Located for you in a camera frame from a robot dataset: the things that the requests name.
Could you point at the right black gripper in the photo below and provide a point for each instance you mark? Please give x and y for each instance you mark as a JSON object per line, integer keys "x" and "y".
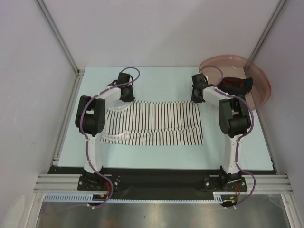
{"x": 193, "y": 99}

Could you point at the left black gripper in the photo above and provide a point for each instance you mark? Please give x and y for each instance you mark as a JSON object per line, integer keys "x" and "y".
{"x": 131, "y": 98}

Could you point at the black white striped tank top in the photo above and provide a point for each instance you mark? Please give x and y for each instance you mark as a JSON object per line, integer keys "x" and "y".
{"x": 154, "y": 124}

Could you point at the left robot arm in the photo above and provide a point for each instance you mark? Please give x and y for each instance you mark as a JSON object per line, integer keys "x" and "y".
{"x": 91, "y": 116}

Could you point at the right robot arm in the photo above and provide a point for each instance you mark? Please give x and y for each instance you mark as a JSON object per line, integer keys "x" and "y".
{"x": 235, "y": 118}

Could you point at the dark navy red tank top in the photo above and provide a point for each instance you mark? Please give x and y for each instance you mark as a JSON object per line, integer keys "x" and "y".
{"x": 236, "y": 86}

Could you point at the brown translucent plastic basin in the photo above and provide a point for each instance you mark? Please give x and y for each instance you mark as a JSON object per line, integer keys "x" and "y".
{"x": 236, "y": 66}

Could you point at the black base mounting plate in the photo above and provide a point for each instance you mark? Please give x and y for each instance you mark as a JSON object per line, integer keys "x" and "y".
{"x": 155, "y": 184}

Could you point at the left aluminium frame post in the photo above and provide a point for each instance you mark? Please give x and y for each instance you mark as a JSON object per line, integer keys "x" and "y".
{"x": 57, "y": 34}

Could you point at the aluminium frame post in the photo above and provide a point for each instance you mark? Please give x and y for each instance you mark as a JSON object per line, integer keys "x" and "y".
{"x": 267, "y": 29}
{"x": 57, "y": 34}

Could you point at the right aluminium frame post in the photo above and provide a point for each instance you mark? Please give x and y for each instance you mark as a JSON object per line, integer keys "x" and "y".
{"x": 267, "y": 29}

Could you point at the right slotted cable duct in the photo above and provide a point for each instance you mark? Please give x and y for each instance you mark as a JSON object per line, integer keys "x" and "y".
{"x": 227, "y": 196}

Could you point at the slotted cable duct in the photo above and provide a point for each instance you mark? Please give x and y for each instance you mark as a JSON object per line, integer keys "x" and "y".
{"x": 76, "y": 197}
{"x": 227, "y": 196}

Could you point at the left slotted cable duct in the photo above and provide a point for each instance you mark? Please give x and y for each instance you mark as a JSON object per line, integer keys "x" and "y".
{"x": 76, "y": 197}

